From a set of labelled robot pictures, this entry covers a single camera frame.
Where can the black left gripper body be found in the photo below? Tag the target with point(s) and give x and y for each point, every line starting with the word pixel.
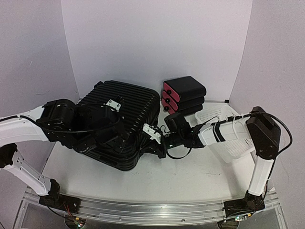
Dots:
pixel 85 147

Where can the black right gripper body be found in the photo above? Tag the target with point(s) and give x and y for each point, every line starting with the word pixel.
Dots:
pixel 176 138

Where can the black ribbed hard-shell suitcase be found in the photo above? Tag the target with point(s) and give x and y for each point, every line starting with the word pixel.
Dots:
pixel 139 106

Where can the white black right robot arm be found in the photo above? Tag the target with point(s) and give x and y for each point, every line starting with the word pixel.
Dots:
pixel 270 137

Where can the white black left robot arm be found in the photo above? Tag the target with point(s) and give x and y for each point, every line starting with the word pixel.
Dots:
pixel 53 122

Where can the black pink drawer organizer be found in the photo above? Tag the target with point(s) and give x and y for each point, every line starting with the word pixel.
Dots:
pixel 183 95

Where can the white perforated plastic basket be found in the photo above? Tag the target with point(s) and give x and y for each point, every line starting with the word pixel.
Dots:
pixel 223 133

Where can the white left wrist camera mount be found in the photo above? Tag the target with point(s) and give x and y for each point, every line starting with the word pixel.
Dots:
pixel 114 105

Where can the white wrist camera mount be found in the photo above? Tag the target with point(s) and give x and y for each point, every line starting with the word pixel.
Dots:
pixel 114 105
pixel 153 132

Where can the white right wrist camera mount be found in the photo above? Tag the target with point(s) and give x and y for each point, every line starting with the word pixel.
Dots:
pixel 153 132

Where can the aluminium rail frame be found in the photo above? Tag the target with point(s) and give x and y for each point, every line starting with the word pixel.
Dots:
pixel 97 213

